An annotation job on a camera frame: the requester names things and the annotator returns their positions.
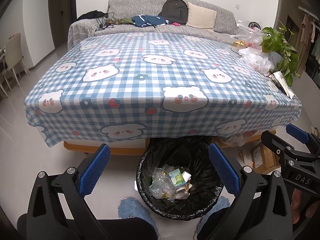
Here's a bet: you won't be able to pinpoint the brown cardboard box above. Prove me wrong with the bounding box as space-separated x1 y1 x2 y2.
251 143 280 174

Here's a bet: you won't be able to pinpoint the black clothing on sofa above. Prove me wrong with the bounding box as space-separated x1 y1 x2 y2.
77 10 108 21

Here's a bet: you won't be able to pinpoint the clear plastic bag under table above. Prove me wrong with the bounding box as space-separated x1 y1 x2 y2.
220 131 256 147

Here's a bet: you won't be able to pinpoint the grey fabric sofa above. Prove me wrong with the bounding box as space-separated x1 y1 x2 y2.
67 0 240 50

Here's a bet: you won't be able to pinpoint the beige cushion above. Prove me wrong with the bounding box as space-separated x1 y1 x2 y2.
186 2 217 30

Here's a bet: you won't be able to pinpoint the clear bag with wrappers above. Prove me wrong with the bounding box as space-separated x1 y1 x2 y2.
149 164 176 202

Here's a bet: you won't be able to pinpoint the person's right hand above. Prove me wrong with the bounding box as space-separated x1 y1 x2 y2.
290 188 320 224

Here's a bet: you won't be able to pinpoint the navy blue clothing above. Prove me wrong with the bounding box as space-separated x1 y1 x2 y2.
131 15 172 28

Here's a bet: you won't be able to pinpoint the black backpack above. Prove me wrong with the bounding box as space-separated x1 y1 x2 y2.
159 0 188 25

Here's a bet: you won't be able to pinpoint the black bag-lined trash bin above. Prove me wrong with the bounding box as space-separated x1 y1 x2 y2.
136 136 223 221

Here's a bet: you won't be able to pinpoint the white plastic bags pile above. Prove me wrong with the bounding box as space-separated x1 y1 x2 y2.
236 20 274 74

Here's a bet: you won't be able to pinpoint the blue checkered cartoon tablecloth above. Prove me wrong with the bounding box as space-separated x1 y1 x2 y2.
24 33 302 147

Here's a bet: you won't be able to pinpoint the folded papers at table edge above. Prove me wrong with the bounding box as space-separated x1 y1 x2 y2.
270 71 295 99

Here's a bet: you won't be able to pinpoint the dining chair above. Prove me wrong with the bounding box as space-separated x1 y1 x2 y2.
4 33 30 87

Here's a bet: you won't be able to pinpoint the green white carton box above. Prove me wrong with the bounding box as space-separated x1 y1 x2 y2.
169 168 185 188

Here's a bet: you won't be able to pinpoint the gold box on table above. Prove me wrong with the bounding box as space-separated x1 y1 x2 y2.
231 40 247 53

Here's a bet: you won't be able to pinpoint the wooden coffee table frame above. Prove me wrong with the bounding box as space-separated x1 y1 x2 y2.
62 129 277 157

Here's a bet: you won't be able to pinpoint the green potted plant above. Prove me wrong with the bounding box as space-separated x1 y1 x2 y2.
260 23 300 87

